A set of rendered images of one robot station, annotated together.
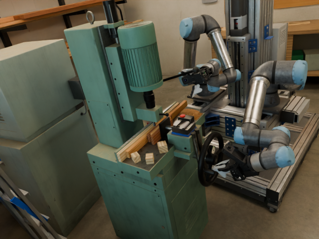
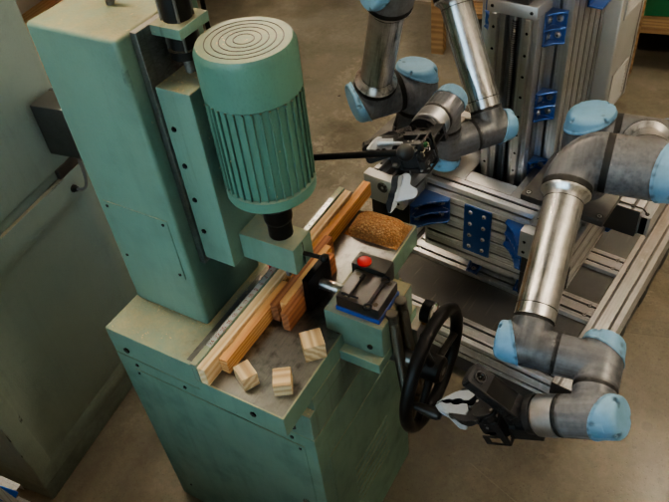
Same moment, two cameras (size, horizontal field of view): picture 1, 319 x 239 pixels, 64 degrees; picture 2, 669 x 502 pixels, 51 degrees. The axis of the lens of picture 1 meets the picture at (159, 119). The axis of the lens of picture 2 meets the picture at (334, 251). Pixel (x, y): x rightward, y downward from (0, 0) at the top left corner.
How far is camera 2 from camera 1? 0.41 m
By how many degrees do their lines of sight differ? 16
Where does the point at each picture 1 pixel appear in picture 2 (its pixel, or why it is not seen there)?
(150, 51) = (288, 119)
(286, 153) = (612, 417)
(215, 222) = (425, 455)
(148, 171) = (280, 419)
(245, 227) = (495, 469)
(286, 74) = (634, 181)
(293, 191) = not seen: hidden behind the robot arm
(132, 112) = (230, 246)
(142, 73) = (263, 171)
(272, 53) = (603, 35)
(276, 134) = (595, 357)
